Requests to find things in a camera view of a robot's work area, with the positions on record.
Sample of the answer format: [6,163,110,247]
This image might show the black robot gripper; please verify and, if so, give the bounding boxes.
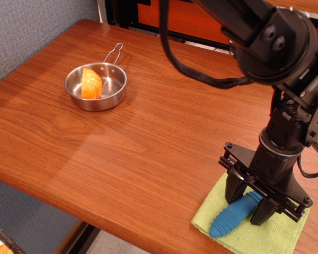
[219,132,313,226]

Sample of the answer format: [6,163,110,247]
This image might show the blue handled metal spoon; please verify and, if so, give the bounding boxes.
[209,191,263,238]

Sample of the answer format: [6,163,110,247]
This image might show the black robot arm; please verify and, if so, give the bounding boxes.
[198,1,318,225]

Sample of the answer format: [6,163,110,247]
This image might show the small steel pot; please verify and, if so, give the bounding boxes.
[64,42,127,112]

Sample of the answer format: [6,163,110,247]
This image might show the green folded cloth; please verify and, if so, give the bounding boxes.
[191,173,310,253]

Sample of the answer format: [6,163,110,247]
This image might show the orange toy fruit slice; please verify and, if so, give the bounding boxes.
[81,68,102,99]

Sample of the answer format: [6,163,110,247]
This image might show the orange object in basket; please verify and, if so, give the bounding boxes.
[0,244,14,254]

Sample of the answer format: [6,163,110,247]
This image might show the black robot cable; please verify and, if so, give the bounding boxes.
[158,0,318,178]

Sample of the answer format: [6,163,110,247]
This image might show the orange panel black frame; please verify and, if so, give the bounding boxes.
[99,1,318,49]

